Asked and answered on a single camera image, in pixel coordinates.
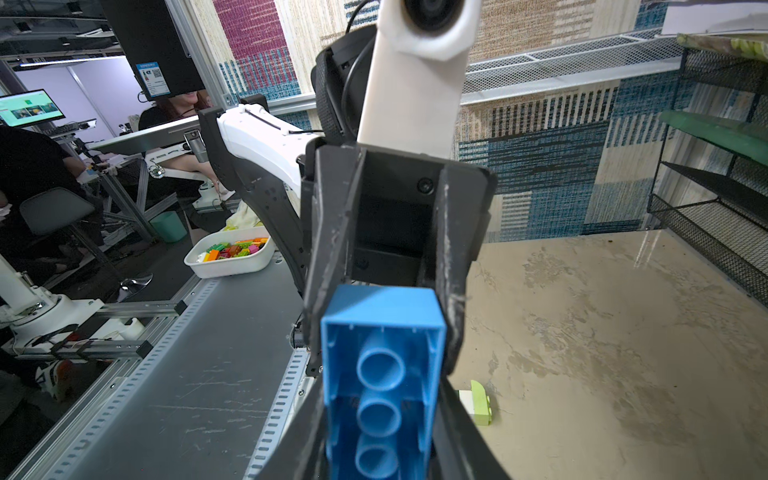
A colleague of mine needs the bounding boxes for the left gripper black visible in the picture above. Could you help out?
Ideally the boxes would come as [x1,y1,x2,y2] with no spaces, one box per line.
[301,143,496,377]

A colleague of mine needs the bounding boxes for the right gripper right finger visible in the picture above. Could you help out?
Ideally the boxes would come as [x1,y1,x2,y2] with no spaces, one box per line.
[430,378,511,480]

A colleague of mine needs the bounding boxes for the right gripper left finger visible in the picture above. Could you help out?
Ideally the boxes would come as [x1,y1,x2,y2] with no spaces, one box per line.
[255,378,329,480]

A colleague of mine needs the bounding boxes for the lime green lego brick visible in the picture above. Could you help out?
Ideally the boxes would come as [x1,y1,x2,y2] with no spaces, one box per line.
[470,380,493,426]

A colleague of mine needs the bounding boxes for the cream square lego brick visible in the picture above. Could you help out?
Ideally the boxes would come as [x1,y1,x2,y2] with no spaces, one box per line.
[457,390,475,416]

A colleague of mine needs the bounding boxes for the long blue lego brick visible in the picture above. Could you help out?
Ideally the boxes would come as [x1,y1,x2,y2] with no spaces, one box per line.
[321,285,446,479]

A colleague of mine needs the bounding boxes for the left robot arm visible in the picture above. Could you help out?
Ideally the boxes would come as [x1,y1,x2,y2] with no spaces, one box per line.
[201,22,497,374]

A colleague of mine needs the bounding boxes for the white tray of lego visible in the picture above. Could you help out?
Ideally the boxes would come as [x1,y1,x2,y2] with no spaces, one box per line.
[184,226,276,279]

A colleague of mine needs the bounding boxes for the person at desk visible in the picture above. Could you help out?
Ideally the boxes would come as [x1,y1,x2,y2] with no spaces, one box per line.
[138,90,234,200]

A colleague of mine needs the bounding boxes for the green folder on shelf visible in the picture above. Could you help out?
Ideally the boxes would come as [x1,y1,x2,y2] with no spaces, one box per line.
[660,110,767,166]

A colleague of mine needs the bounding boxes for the computer monitor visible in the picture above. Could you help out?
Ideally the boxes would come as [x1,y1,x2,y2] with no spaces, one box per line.
[0,89,65,127]

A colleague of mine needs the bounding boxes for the white wire mesh basket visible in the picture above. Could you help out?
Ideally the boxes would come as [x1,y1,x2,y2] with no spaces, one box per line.
[462,28,683,104]

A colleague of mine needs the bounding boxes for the black wire shelf rack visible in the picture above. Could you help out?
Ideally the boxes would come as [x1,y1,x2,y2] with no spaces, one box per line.
[647,34,767,304]

